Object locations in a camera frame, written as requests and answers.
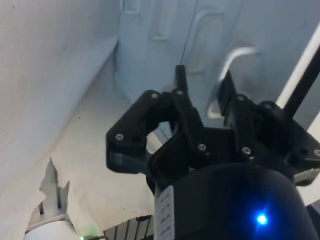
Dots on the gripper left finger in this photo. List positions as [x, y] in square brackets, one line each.
[130, 130]

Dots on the white chest of drawers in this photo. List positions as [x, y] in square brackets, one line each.
[155, 62]

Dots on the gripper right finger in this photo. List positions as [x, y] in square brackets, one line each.
[272, 125]

